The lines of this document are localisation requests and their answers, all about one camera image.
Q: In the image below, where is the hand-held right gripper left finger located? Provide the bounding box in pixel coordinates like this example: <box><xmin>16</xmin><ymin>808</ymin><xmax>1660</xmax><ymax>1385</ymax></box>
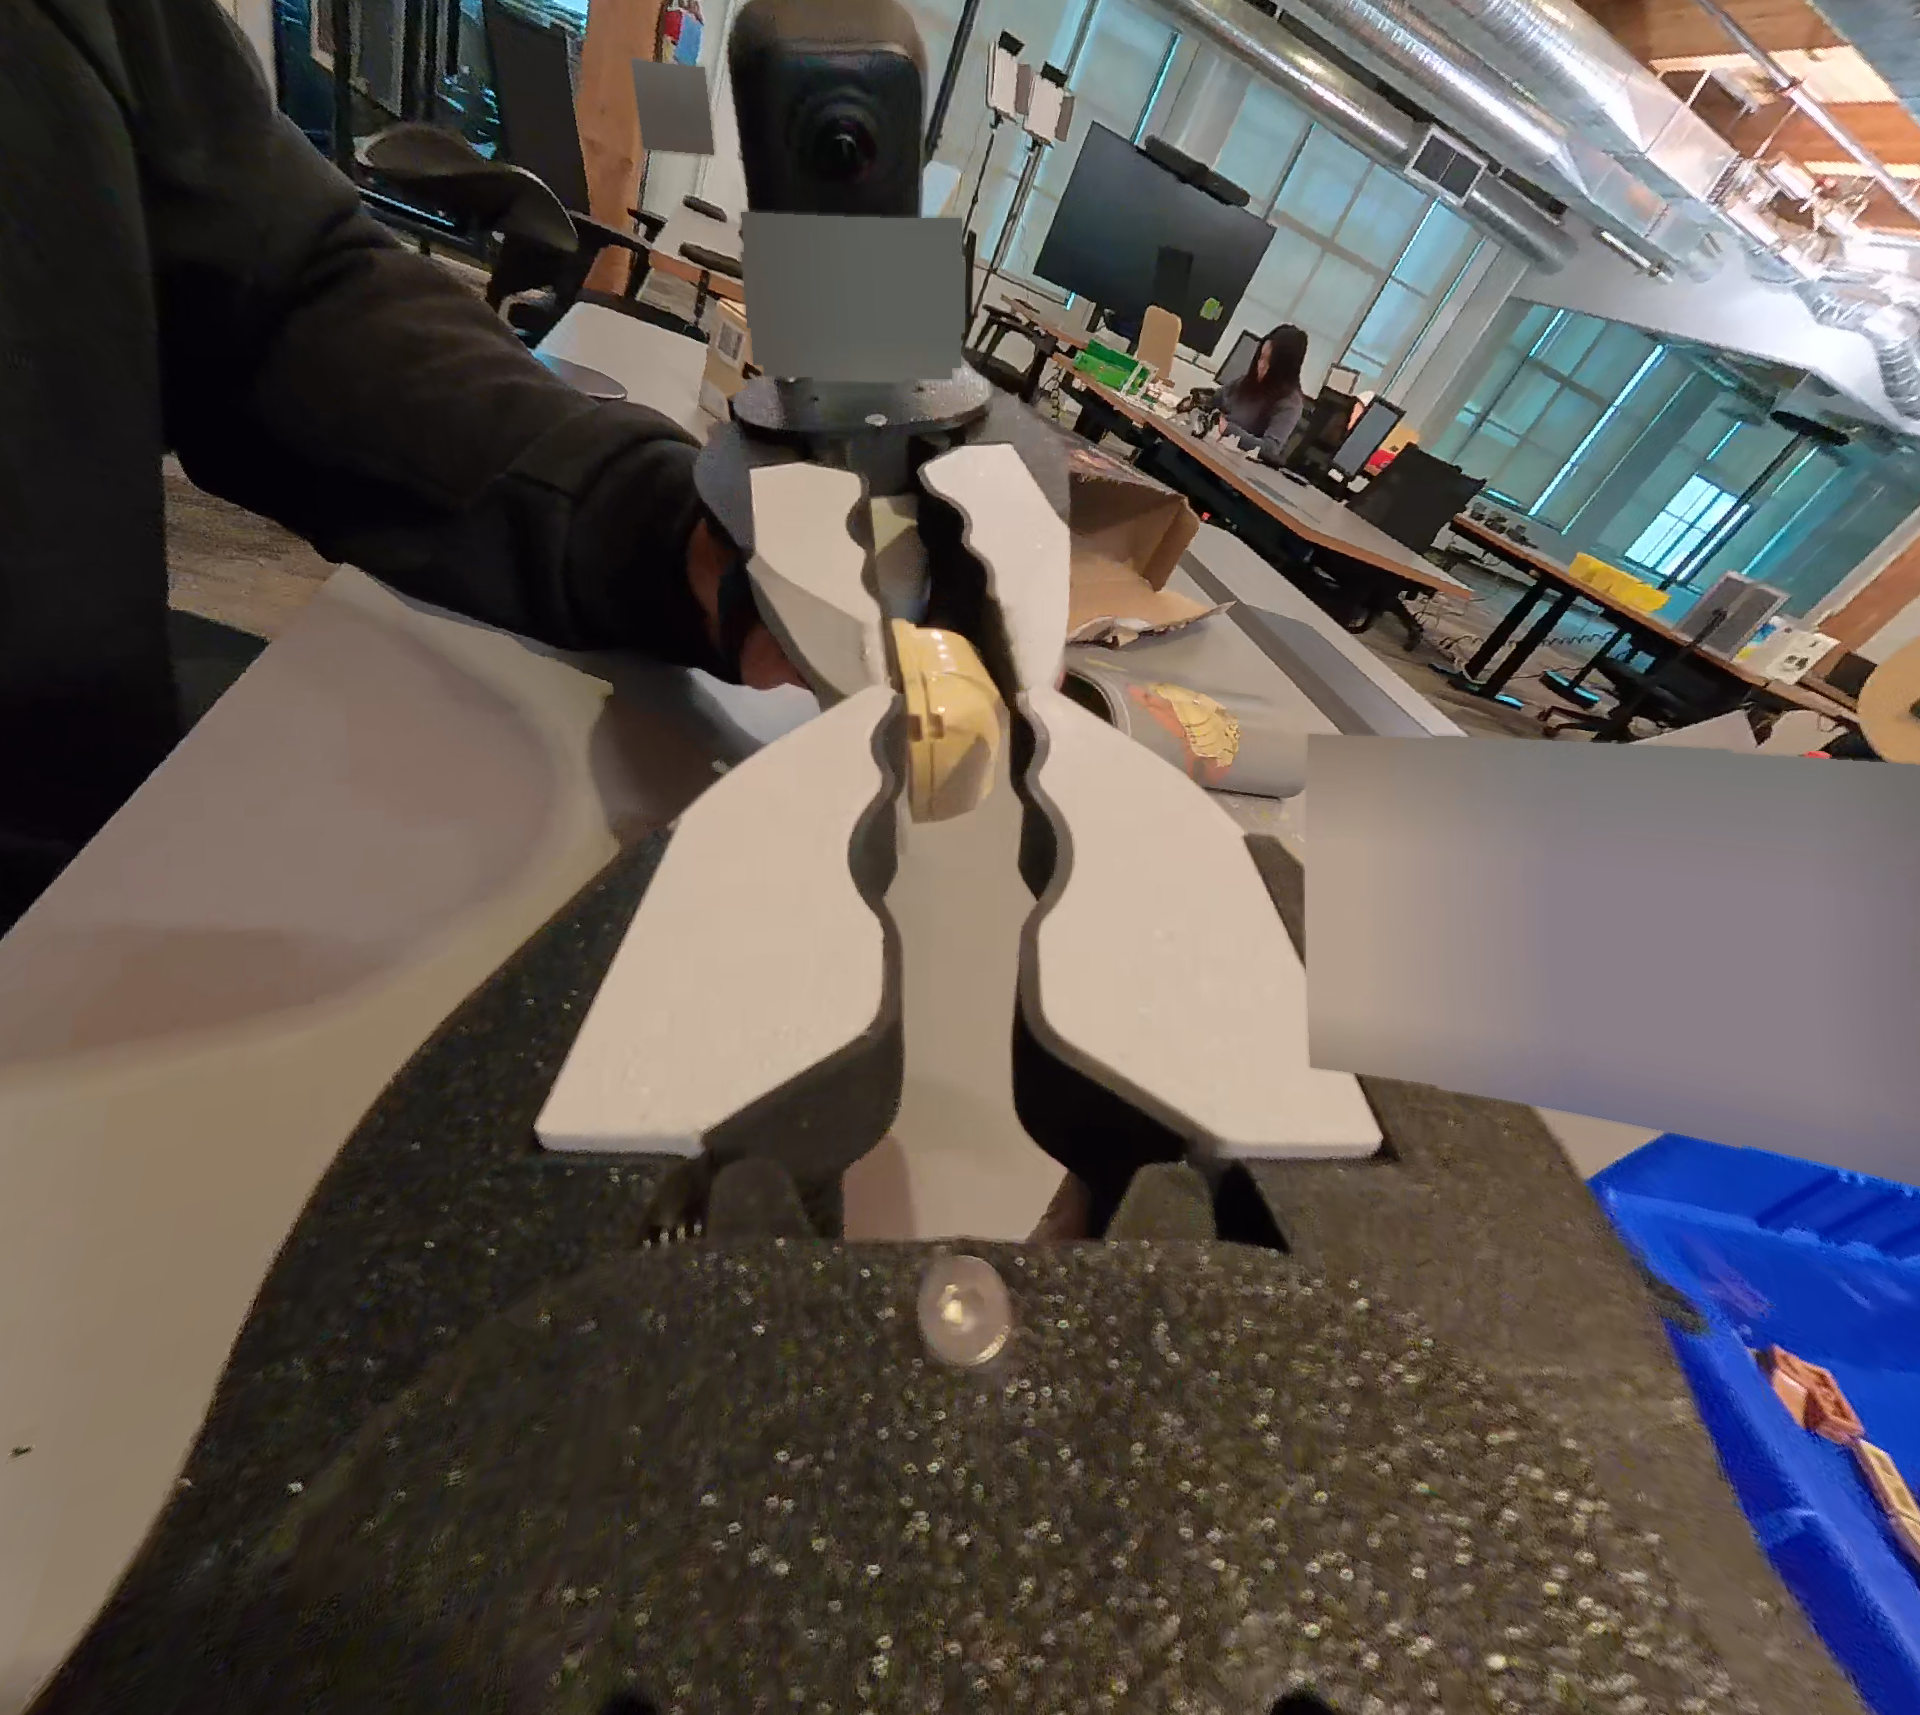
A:
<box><xmin>535</xmin><ymin>688</ymin><xmax>908</xmax><ymax>1245</ymax></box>

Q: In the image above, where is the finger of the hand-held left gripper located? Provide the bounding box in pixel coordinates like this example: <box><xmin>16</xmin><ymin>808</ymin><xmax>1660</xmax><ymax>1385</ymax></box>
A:
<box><xmin>916</xmin><ymin>442</ymin><xmax>1077</xmax><ymax>701</ymax></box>
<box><xmin>742</xmin><ymin>461</ymin><xmax>889</xmax><ymax>709</ymax></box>

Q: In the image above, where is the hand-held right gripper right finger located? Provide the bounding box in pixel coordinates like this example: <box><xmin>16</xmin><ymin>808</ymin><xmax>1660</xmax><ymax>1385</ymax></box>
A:
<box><xmin>1013</xmin><ymin>694</ymin><xmax>1387</xmax><ymax>1245</ymax></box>

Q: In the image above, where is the tan curved brick assembly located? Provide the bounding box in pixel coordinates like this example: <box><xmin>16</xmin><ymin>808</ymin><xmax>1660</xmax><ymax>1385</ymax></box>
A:
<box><xmin>885</xmin><ymin>614</ymin><xmax>1007</xmax><ymax>829</ymax></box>

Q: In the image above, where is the grey desk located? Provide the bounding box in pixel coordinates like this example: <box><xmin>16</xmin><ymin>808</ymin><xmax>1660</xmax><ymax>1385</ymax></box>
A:
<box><xmin>0</xmin><ymin>296</ymin><xmax>1920</xmax><ymax>1710</ymax></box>

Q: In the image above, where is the person's left hand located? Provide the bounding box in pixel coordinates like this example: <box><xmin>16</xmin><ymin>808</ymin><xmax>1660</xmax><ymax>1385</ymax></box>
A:
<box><xmin>685</xmin><ymin>514</ymin><xmax>822</xmax><ymax>697</ymax></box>

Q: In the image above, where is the torn cardboard box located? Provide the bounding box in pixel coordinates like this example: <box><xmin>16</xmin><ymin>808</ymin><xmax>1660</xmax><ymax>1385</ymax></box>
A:
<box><xmin>1063</xmin><ymin>438</ymin><xmax>1220</xmax><ymax>646</ymax></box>

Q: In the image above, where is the panel light on stand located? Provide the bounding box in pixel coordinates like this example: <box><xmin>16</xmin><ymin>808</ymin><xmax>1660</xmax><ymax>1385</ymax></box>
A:
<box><xmin>981</xmin><ymin>33</ymin><xmax>1031</xmax><ymax>292</ymax></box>
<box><xmin>1027</xmin><ymin>64</ymin><xmax>1077</xmax><ymax>308</ymax></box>

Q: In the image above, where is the wooden pillar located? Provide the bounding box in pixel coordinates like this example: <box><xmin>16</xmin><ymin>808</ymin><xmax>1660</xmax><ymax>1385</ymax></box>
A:
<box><xmin>574</xmin><ymin>0</ymin><xmax>704</xmax><ymax>294</ymax></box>

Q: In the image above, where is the long wooden edged table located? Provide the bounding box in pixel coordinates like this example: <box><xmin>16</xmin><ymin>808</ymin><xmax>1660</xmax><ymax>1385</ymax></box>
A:
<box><xmin>1069</xmin><ymin>370</ymin><xmax>1482</xmax><ymax>642</ymax></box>

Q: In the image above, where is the dark grey flat board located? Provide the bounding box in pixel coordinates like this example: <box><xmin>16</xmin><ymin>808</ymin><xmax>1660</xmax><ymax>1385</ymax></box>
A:
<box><xmin>1183</xmin><ymin>543</ymin><xmax>1466</xmax><ymax>746</ymax></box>

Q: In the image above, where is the black office chair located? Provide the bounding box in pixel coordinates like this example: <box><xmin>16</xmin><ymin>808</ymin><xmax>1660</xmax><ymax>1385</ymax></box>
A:
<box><xmin>1347</xmin><ymin>443</ymin><xmax>1490</xmax><ymax>551</ymax></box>
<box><xmin>358</xmin><ymin>123</ymin><xmax>671</xmax><ymax>339</ymax></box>

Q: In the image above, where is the wooden table with black legs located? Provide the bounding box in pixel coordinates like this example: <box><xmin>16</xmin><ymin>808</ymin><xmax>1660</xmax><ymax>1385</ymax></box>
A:
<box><xmin>1446</xmin><ymin>514</ymin><xmax>1864</xmax><ymax>740</ymax></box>

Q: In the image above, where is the yellow plastic bin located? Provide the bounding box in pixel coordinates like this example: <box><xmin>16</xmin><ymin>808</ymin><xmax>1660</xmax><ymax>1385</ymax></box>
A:
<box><xmin>1566</xmin><ymin>551</ymin><xmax>1676</xmax><ymax>618</ymax></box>

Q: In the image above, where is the blue plastic bin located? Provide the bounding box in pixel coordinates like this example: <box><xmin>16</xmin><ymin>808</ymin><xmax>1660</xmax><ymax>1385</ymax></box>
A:
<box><xmin>1586</xmin><ymin>1132</ymin><xmax>1920</xmax><ymax>1715</ymax></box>

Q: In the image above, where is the pile of tan brown bricks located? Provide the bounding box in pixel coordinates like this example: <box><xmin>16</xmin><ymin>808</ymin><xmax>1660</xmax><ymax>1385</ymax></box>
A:
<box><xmin>1753</xmin><ymin>1345</ymin><xmax>1920</xmax><ymax>1564</ymax></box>

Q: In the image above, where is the large black wall screen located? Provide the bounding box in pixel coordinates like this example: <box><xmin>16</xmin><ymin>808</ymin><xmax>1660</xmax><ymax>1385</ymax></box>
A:
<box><xmin>1031</xmin><ymin>120</ymin><xmax>1280</xmax><ymax>358</ymax></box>

